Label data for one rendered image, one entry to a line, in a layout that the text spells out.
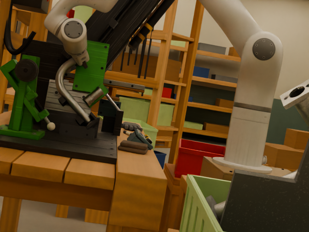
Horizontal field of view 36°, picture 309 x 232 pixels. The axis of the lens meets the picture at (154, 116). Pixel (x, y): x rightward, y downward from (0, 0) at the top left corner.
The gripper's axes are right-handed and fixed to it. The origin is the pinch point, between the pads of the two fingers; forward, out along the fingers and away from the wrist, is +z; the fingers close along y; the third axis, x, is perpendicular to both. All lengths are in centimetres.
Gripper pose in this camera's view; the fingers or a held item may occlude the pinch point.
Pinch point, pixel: (77, 58)
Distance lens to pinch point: 188.3
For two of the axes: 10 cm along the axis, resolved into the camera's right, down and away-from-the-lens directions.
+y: -6.0, -8.0, 0.7
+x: -7.9, 5.7, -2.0
